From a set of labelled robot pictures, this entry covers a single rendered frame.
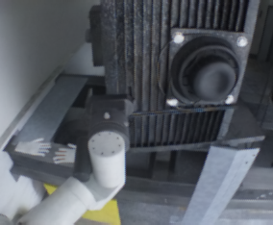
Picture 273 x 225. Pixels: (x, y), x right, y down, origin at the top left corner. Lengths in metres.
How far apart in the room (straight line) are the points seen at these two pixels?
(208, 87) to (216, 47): 0.13
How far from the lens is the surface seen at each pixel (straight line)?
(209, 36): 0.72
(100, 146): 0.41
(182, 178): 1.16
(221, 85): 0.74
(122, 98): 0.57
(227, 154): 0.81
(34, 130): 1.51
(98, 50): 1.02
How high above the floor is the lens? 1.61
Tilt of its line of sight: 39 degrees down
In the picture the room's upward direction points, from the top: straight up
